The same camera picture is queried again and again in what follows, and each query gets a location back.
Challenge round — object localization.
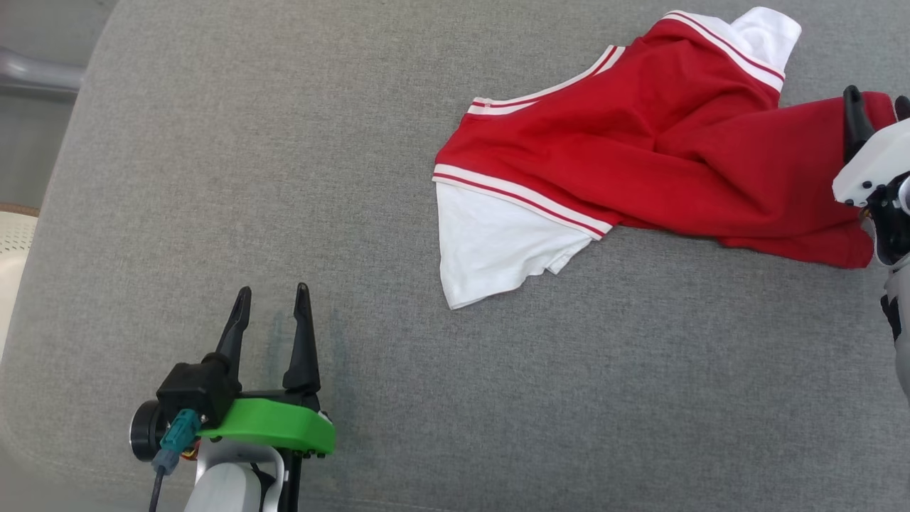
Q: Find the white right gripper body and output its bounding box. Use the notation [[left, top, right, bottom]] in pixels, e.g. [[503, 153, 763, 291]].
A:
[[832, 117, 910, 208]]

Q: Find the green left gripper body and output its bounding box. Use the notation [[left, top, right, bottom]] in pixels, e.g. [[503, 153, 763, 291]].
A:
[[198, 388, 337, 457]]

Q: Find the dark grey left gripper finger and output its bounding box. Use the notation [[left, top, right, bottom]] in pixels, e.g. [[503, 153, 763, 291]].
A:
[[215, 287, 253, 381], [283, 282, 321, 393]]

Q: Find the red t-shirt with white sleeves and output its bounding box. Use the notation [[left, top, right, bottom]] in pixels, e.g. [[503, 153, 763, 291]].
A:
[[432, 7, 898, 311]]

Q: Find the white laundry basket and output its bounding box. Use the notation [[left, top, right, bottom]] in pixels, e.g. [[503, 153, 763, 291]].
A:
[[0, 205, 38, 358]]

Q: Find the grey metal tube bar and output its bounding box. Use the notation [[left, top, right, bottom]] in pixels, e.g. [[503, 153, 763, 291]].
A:
[[0, 46, 86, 97]]

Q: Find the teal cable connector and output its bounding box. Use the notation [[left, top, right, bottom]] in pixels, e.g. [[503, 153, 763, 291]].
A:
[[151, 408, 203, 475]]

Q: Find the thin black cable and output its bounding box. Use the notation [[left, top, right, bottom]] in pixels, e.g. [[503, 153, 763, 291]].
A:
[[147, 466, 168, 512]]

